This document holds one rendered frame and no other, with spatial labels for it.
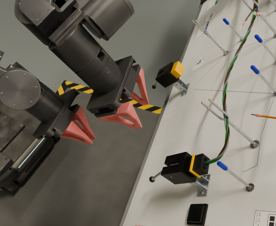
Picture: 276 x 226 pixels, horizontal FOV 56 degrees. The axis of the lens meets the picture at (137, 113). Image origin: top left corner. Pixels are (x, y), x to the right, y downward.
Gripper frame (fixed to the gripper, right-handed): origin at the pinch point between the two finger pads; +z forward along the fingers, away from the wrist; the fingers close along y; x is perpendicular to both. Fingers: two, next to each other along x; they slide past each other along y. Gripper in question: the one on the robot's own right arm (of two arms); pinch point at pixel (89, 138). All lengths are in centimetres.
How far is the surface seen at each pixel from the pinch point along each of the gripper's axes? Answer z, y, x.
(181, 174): 11.9, -1.7, -15.6
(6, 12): -45, 148, 209
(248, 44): 19.0, 40.9, -19.1
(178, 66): 13.5, 34.5, -1.7
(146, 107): 71, 87, 87
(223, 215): 19.3, -5.5, -20.4
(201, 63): 21.8, 44.5, -1.7
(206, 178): 19.1, 1.4, -15.5
